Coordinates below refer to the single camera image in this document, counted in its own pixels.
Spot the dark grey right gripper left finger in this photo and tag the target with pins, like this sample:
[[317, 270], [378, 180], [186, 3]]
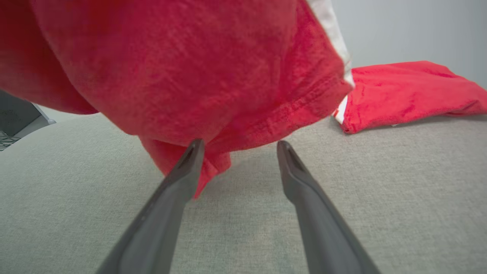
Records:
[[163, 217]]

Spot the grey angular box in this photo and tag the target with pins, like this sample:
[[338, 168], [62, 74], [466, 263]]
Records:
[[17, 116]]

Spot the red shorts white stripe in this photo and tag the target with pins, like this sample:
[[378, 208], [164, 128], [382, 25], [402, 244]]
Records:
[[411, 95]]

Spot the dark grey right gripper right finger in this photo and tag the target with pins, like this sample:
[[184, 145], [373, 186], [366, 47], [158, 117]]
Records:
[[319, 224]]

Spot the red basketball jersey white sleeves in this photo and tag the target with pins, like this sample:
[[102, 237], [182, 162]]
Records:
[[171, 68]]

